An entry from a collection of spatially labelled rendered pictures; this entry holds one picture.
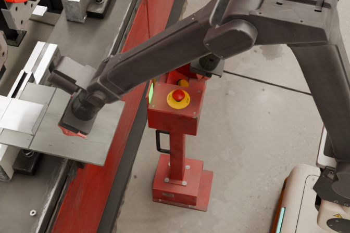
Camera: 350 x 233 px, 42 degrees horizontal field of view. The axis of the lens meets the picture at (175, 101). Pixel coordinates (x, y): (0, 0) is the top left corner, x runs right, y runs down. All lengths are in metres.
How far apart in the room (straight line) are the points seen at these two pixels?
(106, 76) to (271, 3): 0.36
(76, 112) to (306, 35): 0.58
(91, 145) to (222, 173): 1.15
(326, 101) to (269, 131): 1.63
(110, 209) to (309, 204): 0.83
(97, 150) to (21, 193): 0.25
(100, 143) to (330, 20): 0.68
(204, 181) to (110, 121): 1.07
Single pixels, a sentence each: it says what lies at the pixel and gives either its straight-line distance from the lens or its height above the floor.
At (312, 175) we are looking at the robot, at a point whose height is 0.28.
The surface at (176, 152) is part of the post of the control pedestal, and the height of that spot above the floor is 0.38.
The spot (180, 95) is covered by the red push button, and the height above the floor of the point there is 0.81.
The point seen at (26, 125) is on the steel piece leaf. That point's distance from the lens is 1.17.
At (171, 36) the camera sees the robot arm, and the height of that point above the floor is 1.45.
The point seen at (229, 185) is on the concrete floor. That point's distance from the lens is 2.14.
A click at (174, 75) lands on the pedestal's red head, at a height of 0.74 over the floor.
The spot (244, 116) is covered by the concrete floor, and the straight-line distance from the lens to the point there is 2.33.
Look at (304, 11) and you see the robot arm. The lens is 0.56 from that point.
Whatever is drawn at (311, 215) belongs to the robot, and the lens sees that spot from 1.85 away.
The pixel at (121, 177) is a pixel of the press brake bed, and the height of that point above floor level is 0.05.
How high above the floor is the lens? 1.96
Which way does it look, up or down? 57 degrees down
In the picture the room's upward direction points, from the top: straight up
